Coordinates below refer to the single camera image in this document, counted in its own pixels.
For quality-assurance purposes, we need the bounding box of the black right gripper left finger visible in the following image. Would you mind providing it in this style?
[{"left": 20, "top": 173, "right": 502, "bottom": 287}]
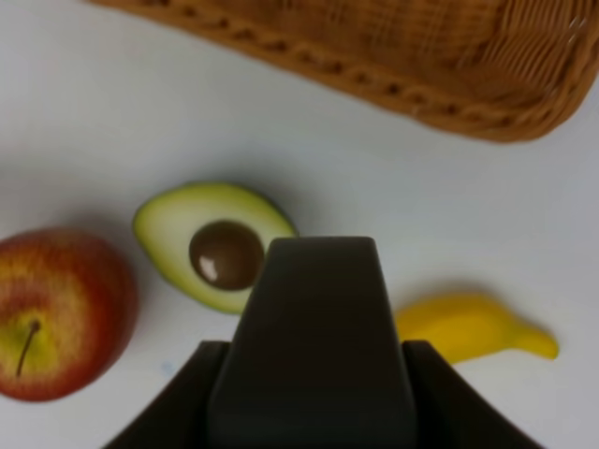
[{"left": 107, "top": 341, "right": 230, "bottom": 449}]

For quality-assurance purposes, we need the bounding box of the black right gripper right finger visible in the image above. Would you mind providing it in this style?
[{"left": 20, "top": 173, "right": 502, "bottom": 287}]
[{"left": 402, "top": 340, "right": 541, "bottom": 449}]

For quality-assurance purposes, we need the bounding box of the yellow banana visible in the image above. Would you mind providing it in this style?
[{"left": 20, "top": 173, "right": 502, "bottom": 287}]
[{"left": 394, "top": 291, "right": 560, "bottom": 364}]

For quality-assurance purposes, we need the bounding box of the dark green pump bottle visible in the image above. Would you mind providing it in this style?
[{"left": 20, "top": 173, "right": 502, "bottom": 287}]
[{"left": 207, "top": 237, "right": 417, "bottom": 448}]

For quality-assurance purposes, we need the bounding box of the red apple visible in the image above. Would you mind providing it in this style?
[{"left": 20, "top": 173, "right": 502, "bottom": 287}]
[{"left": 1, "top": 228, "right": 139, "bottom": 402}]

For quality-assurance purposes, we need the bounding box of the halved avocado with pit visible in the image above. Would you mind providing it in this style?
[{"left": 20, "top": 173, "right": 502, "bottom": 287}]
[{"left": 132, "top": 181, "right": 298, "bottom": 313}]

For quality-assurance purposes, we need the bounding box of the orange wicker basket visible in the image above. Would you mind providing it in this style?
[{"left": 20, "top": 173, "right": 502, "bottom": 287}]
[{"left": 112, "top": 0, "right": 598, "bottom": 142}]

